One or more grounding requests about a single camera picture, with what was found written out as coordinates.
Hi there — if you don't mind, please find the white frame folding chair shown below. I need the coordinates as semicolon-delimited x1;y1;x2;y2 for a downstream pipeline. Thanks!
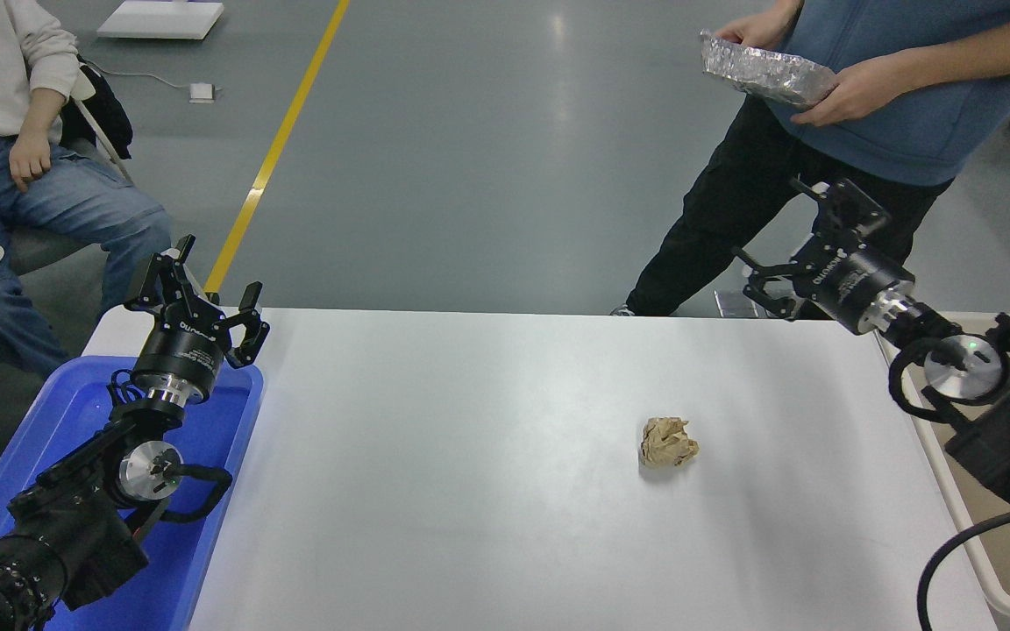
5;61;224;303

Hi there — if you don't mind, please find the crumpled tan paper ball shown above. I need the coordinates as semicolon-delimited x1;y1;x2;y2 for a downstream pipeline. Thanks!
641;416;701;470

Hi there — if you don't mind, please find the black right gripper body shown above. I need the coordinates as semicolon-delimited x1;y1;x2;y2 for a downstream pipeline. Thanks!
807;241;914;334

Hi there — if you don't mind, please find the silver foil tray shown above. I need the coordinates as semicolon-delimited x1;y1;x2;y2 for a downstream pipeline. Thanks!
700;29;839;112

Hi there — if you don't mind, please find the blue plastic tray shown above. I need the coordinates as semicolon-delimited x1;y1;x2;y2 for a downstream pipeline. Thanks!
0;355;265;631

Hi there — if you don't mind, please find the white floor cable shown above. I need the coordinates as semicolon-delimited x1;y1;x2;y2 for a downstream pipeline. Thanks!
122;71;192;92

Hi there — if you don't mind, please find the person's left hand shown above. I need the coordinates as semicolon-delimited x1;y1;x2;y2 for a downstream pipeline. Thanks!
10;131;54;194
790;54;889;128

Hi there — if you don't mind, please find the black jacket on chair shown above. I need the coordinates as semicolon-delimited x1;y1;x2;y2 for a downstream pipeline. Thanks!
62;57;134;160

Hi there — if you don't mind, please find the flat white floor board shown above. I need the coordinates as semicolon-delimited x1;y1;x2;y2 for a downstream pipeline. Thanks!
96;0;225;41

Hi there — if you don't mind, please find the person's right hand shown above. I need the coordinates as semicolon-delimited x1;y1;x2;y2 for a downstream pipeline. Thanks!
714;4;800;51

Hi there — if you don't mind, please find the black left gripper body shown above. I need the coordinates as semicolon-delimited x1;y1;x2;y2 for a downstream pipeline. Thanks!
131;308;231;392

